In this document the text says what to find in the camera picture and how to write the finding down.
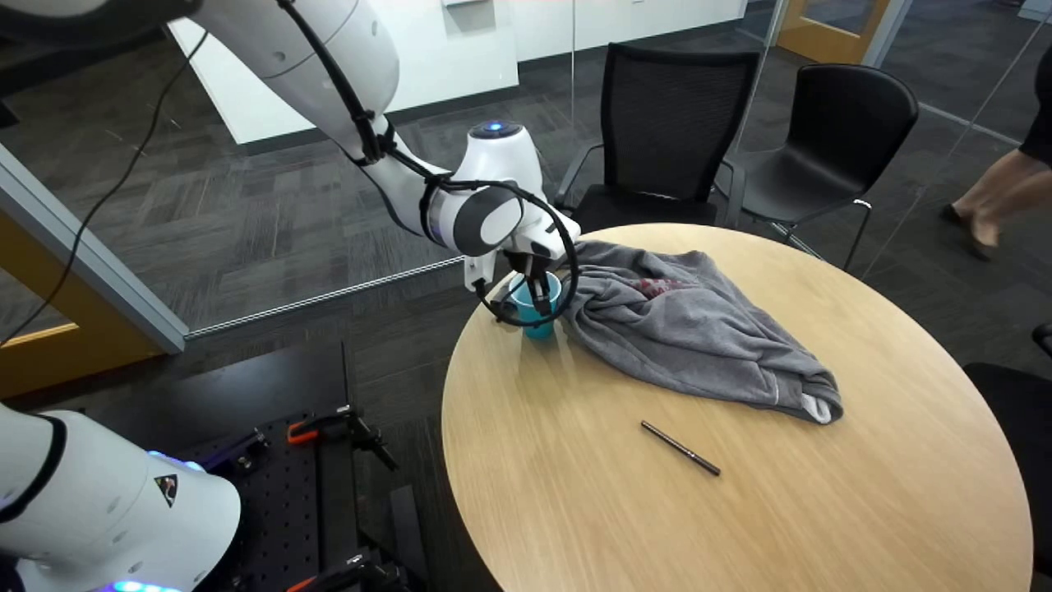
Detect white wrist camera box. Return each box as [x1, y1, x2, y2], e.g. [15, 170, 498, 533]
[462, 252, 519, 295]

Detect black office chair with armrest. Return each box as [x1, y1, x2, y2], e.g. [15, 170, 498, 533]
[555, 44, 764, 231]

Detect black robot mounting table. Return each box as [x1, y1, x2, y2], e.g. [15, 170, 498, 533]
[159, 340, 477, 592]

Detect yellow wooden door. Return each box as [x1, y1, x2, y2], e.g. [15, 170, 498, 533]
[774, 0, 914, 69]

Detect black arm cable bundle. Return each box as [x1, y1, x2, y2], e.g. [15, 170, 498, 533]
[275, 0, 584, 332]

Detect person leg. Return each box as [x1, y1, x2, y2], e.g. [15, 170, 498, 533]
[946, 44, 1052, 262]

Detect grey hoodie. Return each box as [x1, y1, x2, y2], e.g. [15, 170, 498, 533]
[558, 241, 847, 426]

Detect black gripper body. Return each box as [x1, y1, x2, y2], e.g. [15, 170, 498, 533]
[498, 248, 551, 290]

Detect orange handled clamp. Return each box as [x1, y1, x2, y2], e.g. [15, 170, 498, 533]
[287, 545, 409, 592]
[287, 405, 401, 475]

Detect blue plastic cup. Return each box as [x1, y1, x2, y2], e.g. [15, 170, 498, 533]
[501, 271, 567, 345]

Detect black plastic chair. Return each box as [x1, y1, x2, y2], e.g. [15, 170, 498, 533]
[725, 64, 921, 272]

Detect black pen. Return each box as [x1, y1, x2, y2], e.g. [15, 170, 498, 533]
[638, 418, 725, 480]

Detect thin black hanging cable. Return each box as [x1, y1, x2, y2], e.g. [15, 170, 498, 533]
[0, 30, 213, 345]

